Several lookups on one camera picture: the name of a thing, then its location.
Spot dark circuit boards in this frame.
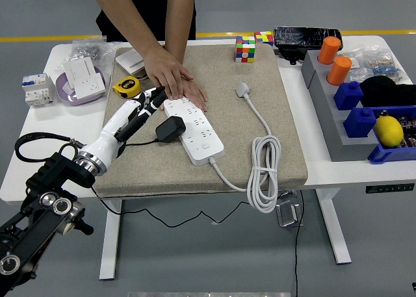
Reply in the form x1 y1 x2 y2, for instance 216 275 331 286
376 110 416 149

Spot yellow lemon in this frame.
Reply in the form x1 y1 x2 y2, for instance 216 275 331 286
373 115 405 148

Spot white double switch panel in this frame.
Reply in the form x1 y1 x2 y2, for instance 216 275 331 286
115 47 146 75

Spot white wall plug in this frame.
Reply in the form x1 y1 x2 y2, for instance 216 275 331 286
235 81 251 99

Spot clear bag of screws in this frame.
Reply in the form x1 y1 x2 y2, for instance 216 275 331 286
55 36 118 73

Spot white table leg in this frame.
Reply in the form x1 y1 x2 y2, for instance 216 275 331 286
316 188 353 266
98 198 124 281

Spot clear bag of parts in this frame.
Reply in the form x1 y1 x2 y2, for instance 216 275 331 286
341 46 396 72

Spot clear acrylic stand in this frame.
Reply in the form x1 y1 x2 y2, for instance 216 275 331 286
275 199 305 228

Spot white power strip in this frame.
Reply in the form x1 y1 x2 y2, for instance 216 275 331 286
162 97 226 166

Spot person's right hand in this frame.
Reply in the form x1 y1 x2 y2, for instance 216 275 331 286
142 45 194 100

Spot white circuit breaker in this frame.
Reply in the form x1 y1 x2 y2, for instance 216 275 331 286
21 73 56 108

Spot black floor cable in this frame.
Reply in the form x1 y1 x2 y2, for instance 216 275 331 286
293 189 306 297

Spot small black bracket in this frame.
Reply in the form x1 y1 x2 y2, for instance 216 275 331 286
276 45 308 66

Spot small Rubik's cube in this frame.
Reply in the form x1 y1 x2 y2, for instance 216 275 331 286
253 31 275 47

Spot white power strip cord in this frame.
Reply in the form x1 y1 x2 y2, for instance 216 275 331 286
209 94 282 214

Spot black table control panel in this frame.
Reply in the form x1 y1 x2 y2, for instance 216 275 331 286
365 183 416 194

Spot black plastic-wrapped device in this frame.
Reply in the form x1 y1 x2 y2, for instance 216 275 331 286
273 25 344 48

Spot large Rubik's cube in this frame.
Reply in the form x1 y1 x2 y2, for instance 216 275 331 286
235 35 257 64

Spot grey stepped holder block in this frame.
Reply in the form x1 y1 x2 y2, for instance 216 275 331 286
300 49 387 163

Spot clear bag blue parts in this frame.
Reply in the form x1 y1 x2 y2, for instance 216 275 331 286
365 57 407 84

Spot thin black adapter cord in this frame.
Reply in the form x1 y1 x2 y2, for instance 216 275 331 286
90 138 293 229

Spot grey-brown mat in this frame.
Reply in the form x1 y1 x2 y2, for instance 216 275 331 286
94 43 309 199

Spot yellow tape measure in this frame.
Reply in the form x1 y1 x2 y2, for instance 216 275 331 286
112 76 143 99

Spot purple bowl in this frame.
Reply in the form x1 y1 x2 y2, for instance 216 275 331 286
55 66 107 107

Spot white wall socket panel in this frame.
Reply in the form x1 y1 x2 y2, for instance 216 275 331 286
73 72 107 100

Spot person's left hand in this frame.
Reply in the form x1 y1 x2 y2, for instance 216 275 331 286
158 79 209 112

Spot blue peg block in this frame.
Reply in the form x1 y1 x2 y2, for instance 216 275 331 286
343 107 378 139
333 81 364 111

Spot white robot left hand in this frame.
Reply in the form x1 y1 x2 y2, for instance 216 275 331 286
84 86 168 162

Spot black cloth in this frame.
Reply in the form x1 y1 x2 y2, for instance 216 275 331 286
359 75 416 109

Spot orange cylinder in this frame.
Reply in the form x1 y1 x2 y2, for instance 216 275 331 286
317 36 342 65
326 56 353 86

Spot black plug adapter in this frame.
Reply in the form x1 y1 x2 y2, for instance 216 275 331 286
155 115 187 144

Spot blue plastic bin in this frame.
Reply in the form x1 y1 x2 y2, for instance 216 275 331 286
367 105 416 165

